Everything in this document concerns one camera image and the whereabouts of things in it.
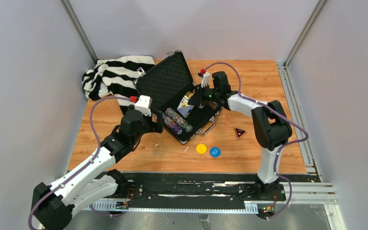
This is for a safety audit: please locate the blue 10 poker chip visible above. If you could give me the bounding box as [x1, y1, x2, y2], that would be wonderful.
[209, 147, 221, 158]

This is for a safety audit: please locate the blue yellow card deck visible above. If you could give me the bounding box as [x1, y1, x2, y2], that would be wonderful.
[176, 96, 194, 118]

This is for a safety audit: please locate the purple chip row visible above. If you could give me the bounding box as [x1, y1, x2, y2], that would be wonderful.
[162, 113, 183, 135]

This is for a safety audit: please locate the black triangular heart token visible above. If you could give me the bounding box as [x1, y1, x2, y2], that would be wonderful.
[234, 127, 247, 139]

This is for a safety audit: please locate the yellow round dealer button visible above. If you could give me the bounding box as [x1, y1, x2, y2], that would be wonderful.
[196, 144, 207, 154]

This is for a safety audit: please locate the clear round plastic disc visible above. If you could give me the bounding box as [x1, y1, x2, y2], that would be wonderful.
[153, 143, 168, 157]

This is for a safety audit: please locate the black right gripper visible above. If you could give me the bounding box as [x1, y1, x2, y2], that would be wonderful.
[189, 83, 220, 107]

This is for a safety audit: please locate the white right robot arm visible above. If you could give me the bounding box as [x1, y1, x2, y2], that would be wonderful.
[189, 69, 292, 200]

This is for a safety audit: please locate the multicolour chip row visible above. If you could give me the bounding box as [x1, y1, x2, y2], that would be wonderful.
[165, 108, 189, 129]

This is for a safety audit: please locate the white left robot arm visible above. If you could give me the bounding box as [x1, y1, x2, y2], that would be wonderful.
[28, 109, 164, 230]

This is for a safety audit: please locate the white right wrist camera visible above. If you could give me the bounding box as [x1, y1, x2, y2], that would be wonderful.
[200, 71, 211, 88]

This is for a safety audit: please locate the blue-green poker chip stack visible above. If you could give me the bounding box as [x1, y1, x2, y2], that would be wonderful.
[184, 125, 193, 133]

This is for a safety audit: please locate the black poker set case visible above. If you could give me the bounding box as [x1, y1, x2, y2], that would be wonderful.
[133, 50, 222, 144]

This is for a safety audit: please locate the black white striped cloth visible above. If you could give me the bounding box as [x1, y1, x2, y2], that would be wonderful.
[82, 56, 156, 101]

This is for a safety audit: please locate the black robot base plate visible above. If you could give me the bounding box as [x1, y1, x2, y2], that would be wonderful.
[96, 171, 288, 211]

